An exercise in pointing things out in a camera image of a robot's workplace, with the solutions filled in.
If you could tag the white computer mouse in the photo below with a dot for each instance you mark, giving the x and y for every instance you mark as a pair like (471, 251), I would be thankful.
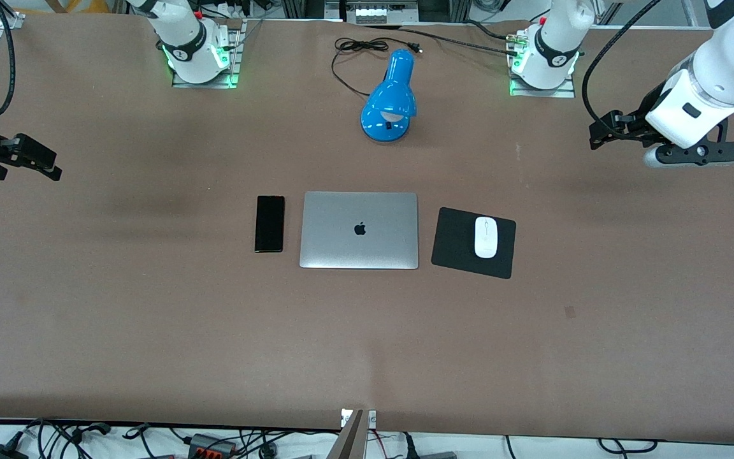
(485, 237)

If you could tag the black smartphone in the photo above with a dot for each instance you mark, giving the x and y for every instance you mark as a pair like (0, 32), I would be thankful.
(269, 223)

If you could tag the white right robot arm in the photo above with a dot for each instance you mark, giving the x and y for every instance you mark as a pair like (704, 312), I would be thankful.
(182, 38)

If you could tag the black mouse pad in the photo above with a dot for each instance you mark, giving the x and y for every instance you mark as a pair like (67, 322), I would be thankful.
(453, 245)

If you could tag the blue desk lamp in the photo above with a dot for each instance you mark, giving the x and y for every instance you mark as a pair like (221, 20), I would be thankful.
(392, 95)

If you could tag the white power strip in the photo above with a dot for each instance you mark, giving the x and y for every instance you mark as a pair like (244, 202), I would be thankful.
(370, 13)

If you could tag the silver laptop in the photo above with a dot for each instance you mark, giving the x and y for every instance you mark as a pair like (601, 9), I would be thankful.
(341, 248)

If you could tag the black power adapter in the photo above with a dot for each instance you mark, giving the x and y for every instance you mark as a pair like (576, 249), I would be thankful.
(0, 452)

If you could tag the black box with orange connectors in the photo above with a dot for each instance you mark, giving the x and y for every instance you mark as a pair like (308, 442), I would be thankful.
(211, 444)

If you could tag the black floor plug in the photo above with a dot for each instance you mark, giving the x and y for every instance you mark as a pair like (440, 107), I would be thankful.
(410, 446)

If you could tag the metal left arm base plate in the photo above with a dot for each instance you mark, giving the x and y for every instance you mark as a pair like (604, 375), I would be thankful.
(568, 90)

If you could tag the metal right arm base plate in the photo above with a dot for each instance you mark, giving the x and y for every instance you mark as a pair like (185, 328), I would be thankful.
(234, 57)

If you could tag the white post bracket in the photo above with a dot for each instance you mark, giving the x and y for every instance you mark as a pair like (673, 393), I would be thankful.
(372, 417)

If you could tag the brown camera support post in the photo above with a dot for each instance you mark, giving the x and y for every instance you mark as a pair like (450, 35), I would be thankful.
(351, 440)

